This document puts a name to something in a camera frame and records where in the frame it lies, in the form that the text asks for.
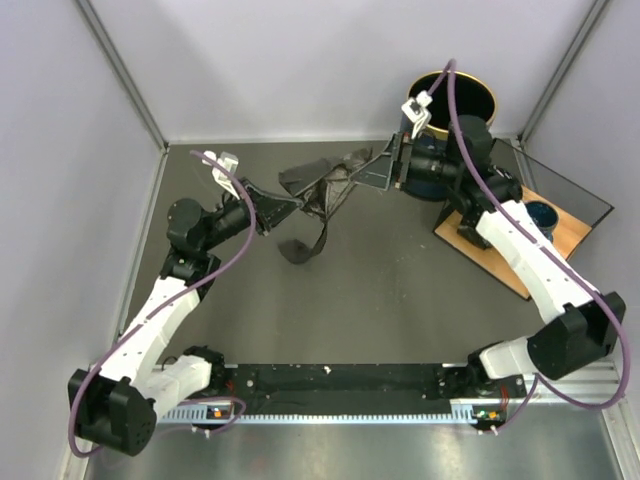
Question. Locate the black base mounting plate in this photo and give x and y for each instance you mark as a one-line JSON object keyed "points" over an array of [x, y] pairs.
{"points": [[336, 403]]}

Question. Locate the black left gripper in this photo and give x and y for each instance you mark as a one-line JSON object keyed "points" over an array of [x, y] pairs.
{"points": [[269, 209]]}

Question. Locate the black trash bag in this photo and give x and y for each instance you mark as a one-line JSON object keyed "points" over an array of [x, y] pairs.
{"points": [[323, 186]]}

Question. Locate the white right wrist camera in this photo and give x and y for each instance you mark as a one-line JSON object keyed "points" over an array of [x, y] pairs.
{"points": [[416, 111]]}

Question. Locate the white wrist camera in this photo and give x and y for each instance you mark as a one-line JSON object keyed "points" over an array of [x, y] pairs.
{"points": [[416, 111], [225, 162]]}

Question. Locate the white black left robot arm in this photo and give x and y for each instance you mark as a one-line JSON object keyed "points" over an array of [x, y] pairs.
{"points": [[118, 402]]}

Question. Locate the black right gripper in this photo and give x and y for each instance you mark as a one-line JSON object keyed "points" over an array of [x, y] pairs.
{"points": [[377, 173]]}

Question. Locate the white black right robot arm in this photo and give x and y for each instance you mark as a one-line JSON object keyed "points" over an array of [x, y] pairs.
{"points": [[580, 324]]}

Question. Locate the grey slotted cable duct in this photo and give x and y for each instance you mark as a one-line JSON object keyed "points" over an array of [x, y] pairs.
{"points": [[218, 414]]}

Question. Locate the blue ceramic mug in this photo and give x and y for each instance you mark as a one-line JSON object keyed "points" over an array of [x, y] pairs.
{"points": [[544, 216]]}

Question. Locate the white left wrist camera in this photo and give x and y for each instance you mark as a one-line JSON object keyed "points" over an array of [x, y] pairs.
{"points": [[225, 162]]}

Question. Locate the wooden shelf with glass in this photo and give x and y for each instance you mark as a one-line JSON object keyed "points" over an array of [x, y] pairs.
{"points": [[566, 212]]}

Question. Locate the aluminium frame rail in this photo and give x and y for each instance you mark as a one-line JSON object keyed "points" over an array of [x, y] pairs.
{"points": [[433, 381]]}

